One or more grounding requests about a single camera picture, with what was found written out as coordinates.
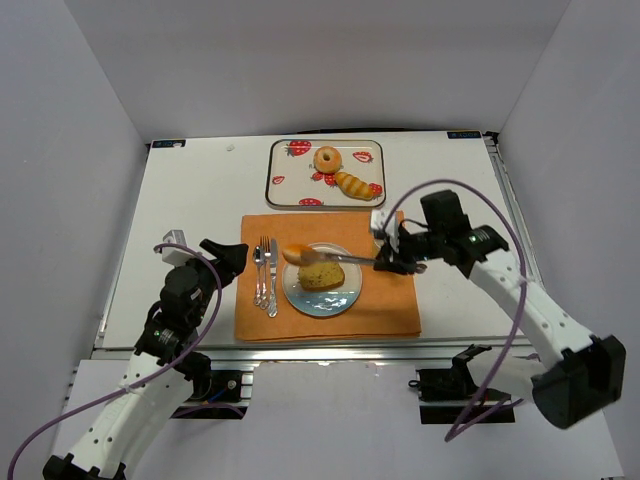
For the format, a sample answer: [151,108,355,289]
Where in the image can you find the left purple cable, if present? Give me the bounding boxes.
[6,241,246,480]

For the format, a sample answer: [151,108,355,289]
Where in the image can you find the silver table knife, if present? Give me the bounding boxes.
[267,238,278,318]

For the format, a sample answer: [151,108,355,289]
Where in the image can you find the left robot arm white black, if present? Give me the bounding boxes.
[43,239,249,479]

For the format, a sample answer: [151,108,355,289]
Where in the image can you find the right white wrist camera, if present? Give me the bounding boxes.
[369,209,401,253]

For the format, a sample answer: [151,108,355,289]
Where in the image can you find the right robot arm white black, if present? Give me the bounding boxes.
[370,190,626,434]

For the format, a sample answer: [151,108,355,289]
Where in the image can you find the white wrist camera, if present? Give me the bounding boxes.
[369,209,401,253]
[161,229,191,267]

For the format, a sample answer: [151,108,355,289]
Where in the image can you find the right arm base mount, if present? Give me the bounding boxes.
[408,344,515,426]

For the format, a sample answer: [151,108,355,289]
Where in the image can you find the silver fork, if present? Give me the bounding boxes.
[259,236,271,310]

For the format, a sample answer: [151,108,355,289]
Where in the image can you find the strawberry pattern tray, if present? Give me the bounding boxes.
[265,138,386,210]

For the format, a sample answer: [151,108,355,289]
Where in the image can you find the round sesame bun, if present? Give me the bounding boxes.
[282,244,316,266]

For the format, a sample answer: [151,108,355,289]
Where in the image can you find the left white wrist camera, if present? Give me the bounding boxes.
[161,229,191,267]

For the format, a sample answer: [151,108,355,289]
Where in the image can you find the round plate blue white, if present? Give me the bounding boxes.
[281,243,363,318]

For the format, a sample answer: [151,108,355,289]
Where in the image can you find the purple cable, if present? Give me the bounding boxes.
[6,241,246,480]
[380,178,529,443]

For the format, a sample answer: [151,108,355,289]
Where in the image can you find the striped long bread roll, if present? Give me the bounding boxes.
[334,171,374,201]

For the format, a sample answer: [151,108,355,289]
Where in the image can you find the sliced loaf bread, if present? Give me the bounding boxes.
[297,262,346,291]

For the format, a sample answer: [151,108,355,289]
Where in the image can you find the left blue table label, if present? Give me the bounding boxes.
[151,139,186,149]

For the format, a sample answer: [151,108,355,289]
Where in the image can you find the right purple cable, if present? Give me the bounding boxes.
[380,178,529,443]

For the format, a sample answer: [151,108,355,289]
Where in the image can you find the orange cloth placemat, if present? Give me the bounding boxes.
[235,212,421,342]

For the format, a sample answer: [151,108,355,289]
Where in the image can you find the bagel with hole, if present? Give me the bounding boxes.
[313,146,342,174]

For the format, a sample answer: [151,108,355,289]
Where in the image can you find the metal serving tongs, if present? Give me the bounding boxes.
[301,250,376,266]

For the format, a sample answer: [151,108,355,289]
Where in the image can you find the right blue table label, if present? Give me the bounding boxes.
[446,130,482,139]

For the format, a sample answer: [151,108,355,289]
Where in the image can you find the blue table label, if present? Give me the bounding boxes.
[151,139,186,149]
[446,130,482,139]

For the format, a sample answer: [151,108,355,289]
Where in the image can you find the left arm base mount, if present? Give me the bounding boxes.
[172,370,253,420]

